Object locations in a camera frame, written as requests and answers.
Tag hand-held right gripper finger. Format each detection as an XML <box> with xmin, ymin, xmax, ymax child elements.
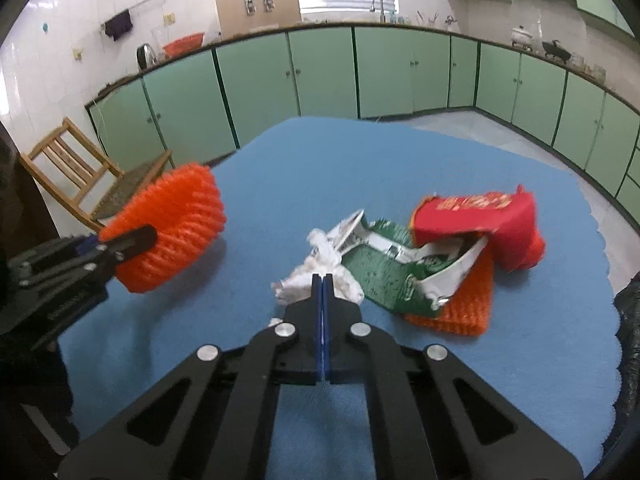
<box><xmin>324</xmin><ymin>272</ymin><xmax>583</xmax><ymax>480</ymax></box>
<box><xmin>57</xmin><ymin>272</ymin><xmax>325</xmax><ymax>480</ymax></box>

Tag black wok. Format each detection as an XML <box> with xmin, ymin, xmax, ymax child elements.
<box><xmin>542</xmin><ymin>39</ymin><xmax>571</xmax><ymax>61</ymax></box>

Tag wooden chair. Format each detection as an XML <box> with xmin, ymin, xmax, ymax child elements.
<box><xmin>19</xmin><ymin>116</ymin><xmax>173</xmax><ymax>233</ymax></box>

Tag green base cabinets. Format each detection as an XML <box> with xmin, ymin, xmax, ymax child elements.
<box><xmin>85</xmin><ymin>25</ymin><xmax>640</xmax><ymax>211</ymax></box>

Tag red wrapper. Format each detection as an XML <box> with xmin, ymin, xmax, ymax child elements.
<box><xmin>410</xmin><ymin>185</ymin><xmax>538</xmax><ymax>273</ymax></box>

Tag white tissue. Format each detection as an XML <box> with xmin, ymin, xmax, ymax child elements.
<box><xmin>269</xmin><ymin>228</ymin><xmax>365</xmax><ymax>326</ymax></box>

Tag steel towel rail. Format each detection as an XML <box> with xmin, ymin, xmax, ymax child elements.
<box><xmin>100</xmin><ymin>0</ymin><xmax>173</xmax><ymax>28</ymax></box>

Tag red plastic basket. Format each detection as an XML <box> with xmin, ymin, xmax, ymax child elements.
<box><xmin>162</xmin><ymin>32</ymin><xmax>206</xmax><ymax>58</ymax></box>

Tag orange ring foam net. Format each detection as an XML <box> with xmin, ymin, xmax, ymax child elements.
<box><xmin>97</xmin><ymin>162</ymin><xmax>227</xmax><ymax>295</ymax></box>

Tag black bagged waste bin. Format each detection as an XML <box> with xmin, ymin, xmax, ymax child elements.
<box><xmin>612</xmin><ymin>272</ymin><xmax>640</xmax><ymax>411</ymax></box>

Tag cardboard box on counter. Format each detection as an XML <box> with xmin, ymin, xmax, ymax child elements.
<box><xmin>215</xmin><ymin>0</ymin><xmax>301</xmax><ymax>38</ymax></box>

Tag dark hanging cloth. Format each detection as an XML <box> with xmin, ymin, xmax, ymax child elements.
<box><xmin>104</xmin><ymin>10</ymin><xmax>135</xmax><ymax>42</ymax></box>

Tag blue felt mat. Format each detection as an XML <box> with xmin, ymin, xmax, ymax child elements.
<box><xmin>57</xmin><ymin>117</ymin><xmax>621</xmax><ymax>480</ymax></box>

